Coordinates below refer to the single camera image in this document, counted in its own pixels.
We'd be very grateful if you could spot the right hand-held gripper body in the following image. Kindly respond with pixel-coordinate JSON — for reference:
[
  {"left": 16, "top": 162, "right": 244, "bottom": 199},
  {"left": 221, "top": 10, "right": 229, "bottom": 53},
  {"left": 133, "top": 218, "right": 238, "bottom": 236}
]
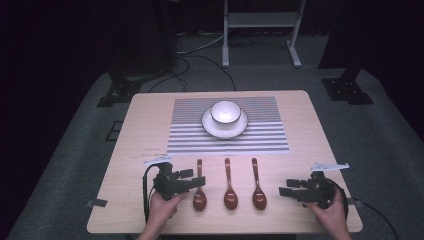
[{"left": 298, "top": 161, "right": 351, "bottom": 211}]

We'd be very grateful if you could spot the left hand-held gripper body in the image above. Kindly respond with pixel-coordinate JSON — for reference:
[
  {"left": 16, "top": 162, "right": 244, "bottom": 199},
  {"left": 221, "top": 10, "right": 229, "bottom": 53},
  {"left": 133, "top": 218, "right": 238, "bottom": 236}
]
[{"left": 143, "top": 155, "right": 193, "bottom": 201}]

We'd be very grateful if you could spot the person's left hand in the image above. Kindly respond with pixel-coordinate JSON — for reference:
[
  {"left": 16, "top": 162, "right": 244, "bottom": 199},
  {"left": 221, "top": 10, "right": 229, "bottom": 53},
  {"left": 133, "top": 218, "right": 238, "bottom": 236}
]
[{"left": 146, "top": 191, "right": 190, "bottom": 232}]

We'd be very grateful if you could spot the person's right hand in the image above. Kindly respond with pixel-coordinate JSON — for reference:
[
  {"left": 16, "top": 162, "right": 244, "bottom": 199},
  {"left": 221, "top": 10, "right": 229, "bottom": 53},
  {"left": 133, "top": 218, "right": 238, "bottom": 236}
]
[{"left": 304, "top": 187, "right": 348, "bottom": 232}]

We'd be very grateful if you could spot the brown wooden spoon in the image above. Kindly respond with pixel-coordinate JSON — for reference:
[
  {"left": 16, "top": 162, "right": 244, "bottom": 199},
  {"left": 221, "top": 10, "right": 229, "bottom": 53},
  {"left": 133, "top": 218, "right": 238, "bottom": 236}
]
[
  {"left": 251, "top": 157, "right": 268, "bottom": 211},
  {"left": 223, "top": 157, "right": 239, "bottom": 211},
  {"left": 192, "top": 158, "right": 208, "bottom": 213}
]

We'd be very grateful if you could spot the striped grey placemat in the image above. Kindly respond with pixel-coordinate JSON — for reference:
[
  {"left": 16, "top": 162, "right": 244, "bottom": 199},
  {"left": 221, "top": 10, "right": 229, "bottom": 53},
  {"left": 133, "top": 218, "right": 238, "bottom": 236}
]
[{"left": 166, "top": 96, "right": 291, "bottom": 156}]

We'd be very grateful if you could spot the white plate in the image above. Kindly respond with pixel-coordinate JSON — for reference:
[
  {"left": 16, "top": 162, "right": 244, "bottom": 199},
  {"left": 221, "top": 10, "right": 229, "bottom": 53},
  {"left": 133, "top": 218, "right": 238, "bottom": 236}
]
[{"left": 200, "top": 107, "right": 249, "bottom": 140}]

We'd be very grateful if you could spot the white bowl with dark rim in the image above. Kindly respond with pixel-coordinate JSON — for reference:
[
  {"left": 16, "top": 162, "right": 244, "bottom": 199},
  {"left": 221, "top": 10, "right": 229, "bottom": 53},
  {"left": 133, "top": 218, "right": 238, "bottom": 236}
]
[{"left": 209, "top": 100, "right": 242, "bottom": 130}]

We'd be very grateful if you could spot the black floor tape outline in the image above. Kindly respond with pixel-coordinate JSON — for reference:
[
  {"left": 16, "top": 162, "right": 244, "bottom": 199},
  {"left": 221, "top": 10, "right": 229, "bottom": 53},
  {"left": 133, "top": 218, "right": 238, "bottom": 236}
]
[{"left": 105, "top": 120, "right": 125, "bottom": 142}]

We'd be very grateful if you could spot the black metal stand base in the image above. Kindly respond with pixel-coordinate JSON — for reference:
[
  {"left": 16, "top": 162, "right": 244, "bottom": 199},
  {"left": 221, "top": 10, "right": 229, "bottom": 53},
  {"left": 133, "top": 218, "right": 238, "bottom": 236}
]
[
  {"left": 96, "top": 63, "right": 144, "bottom": 109},
  {"left": 321, "top": 66, "right": 375, "bottom": 106}
]

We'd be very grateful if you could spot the left hand-held gripper black cable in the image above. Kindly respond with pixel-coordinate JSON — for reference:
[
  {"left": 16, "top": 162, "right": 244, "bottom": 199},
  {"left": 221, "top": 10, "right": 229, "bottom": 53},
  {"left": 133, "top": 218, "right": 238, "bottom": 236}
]
[{"left": 142, "top": 164, "right": 161, "bottom": 224}]

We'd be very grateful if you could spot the hand-held gripper black cable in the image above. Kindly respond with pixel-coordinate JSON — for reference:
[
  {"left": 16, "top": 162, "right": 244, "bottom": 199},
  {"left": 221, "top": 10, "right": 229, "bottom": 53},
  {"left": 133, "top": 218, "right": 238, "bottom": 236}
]
[
  {"left": 339, "top": 186, "right": 400, "bottom": 240},
  {"left": 142, "top": 164, "right": 161, "bottom": 224}
]

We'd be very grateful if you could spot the right hand-held gripper black cable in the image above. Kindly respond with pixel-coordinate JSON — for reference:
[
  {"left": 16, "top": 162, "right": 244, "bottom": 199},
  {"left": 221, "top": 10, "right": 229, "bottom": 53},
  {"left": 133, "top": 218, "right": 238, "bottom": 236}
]
[{"left": 339, "top": 186, "right": 400, "bottom": 240}]

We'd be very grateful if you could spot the black floor cable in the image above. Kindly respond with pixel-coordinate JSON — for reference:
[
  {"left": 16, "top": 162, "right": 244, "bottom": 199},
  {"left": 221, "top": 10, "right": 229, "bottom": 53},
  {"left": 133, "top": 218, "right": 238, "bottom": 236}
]
[{"left": 147, "top": 54, "right": 238, "bottom": 94}]

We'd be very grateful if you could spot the grey floor cable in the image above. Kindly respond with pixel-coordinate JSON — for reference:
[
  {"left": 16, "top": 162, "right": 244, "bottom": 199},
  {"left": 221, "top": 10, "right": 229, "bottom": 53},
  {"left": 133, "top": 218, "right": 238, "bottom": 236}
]
[{"left": 176, "top": 32, "right": 225, "bottom": 56}]

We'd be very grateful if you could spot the white metal stand frame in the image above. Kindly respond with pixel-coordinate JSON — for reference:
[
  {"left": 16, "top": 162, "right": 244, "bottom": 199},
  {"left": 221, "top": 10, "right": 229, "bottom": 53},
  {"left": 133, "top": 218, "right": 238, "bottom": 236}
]
[{"left": 221, "top": 0, "right": 307, "bottom": 69}]

